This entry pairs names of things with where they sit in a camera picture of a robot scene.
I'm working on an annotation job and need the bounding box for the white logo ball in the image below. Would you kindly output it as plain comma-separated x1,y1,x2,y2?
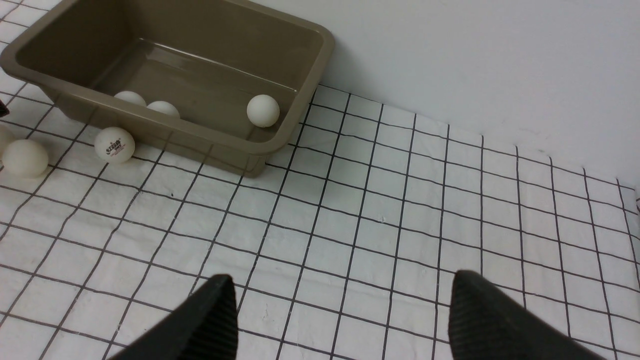
146,100,180,119
93,127,136,164

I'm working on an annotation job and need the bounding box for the olive plastic storage bin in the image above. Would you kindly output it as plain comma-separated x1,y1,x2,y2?
1,0,335,178

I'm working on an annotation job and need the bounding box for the plain white ball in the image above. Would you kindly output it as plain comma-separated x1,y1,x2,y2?
1,139,49,178

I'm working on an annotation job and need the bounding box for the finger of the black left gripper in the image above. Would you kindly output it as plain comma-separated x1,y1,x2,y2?
0,100,10,118

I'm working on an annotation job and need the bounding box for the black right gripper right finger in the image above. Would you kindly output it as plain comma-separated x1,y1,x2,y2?
448,269,602,360

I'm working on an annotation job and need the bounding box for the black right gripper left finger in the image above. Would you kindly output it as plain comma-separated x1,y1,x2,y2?
113,274,239,360

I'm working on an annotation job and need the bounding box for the white black-grid tablecloth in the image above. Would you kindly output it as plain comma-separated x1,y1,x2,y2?
0,0,640,360

